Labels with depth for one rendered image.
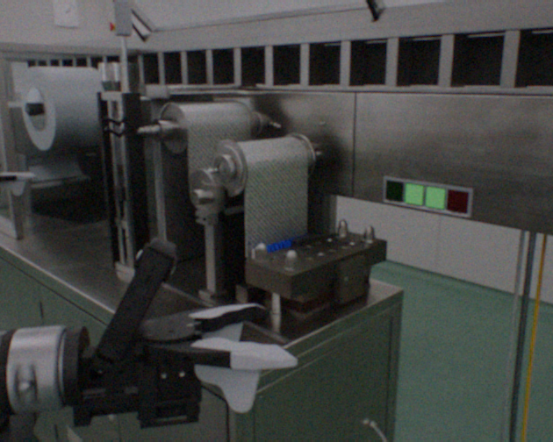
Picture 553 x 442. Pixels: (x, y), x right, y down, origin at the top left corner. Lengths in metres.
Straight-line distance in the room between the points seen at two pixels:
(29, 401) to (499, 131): 1.09
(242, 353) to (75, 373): 0.15
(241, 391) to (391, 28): 1.14
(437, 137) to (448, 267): 2.84
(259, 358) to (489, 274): 3.63
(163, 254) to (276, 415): 0.85
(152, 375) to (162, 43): 1.82
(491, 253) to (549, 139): 2.76
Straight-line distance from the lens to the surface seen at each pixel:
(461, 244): 4.08
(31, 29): 7.08
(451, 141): 1.37
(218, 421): 1.24
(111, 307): 1.47
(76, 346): 0.51
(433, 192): 1.40
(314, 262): 1.34
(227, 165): 1.37
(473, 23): 1.36
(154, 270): 0.49
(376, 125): 1.48
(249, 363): 0.46
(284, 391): 1.27
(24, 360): 0.52
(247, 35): 1.82
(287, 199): 1.48
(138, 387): 0.51
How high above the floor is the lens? 1.47
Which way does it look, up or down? 14 degrees down
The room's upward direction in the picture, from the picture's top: straight up
